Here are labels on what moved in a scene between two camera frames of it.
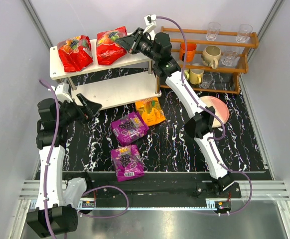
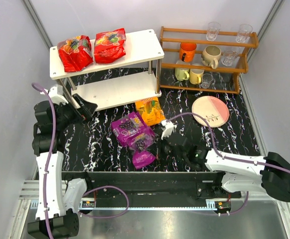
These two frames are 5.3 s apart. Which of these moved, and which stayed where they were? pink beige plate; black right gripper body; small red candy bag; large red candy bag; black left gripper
Moved: black right gripper body
Stayed: pink beige plate; black left gripper; large red candy bag; small red candy bag
